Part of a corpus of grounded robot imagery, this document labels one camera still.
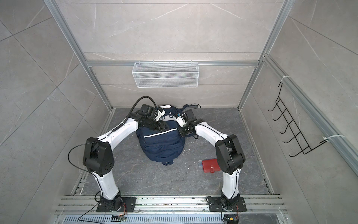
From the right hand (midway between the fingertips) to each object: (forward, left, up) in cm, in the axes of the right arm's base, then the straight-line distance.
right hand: (181, 129), depth 94 cm
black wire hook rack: (-28, -53, +22) cm, 64 cm away
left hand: (-2, +8, +7) cm, 11 cm away
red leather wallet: (-24, -18, -6) cm, 30 cm away
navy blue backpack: (-12, +11, -1) cm, 16 cm away
